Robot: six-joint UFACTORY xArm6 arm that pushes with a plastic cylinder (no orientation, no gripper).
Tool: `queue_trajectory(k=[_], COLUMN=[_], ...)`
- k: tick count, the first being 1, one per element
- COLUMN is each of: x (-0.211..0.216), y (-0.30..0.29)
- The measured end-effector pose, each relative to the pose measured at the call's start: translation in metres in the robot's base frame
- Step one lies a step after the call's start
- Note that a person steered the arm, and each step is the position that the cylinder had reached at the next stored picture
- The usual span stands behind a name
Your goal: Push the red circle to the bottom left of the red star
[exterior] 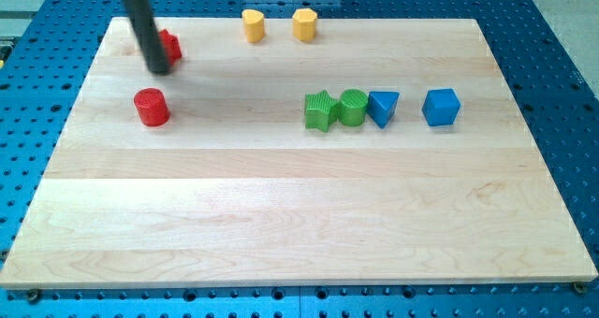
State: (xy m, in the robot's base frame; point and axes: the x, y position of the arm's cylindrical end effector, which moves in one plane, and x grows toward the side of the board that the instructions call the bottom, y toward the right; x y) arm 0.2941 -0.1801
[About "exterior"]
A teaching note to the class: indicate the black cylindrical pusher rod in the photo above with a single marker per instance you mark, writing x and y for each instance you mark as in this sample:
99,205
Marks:
140,14

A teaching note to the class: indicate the red star block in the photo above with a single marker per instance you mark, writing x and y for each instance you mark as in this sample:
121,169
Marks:
171,45

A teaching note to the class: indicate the green star block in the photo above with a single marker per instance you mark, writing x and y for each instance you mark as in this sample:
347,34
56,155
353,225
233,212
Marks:
320,111

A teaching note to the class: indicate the red cylinder block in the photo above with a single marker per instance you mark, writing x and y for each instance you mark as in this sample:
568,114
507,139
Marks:
151,106

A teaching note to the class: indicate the yellow heart block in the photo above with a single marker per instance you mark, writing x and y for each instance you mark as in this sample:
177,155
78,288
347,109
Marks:
253,25

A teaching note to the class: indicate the yellow hexagon block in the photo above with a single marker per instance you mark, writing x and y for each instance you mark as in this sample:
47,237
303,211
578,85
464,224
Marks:
304,24

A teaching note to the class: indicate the green cylinder block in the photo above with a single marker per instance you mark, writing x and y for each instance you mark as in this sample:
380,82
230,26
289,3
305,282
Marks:
354,103

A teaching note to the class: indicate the blue triangle block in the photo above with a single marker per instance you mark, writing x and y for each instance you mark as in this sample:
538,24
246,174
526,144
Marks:
381,106

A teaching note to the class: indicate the light wooden board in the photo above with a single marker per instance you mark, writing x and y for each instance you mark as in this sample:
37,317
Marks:
233,190

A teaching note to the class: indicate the blue cube block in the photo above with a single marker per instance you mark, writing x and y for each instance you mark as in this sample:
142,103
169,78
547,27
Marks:
441,107

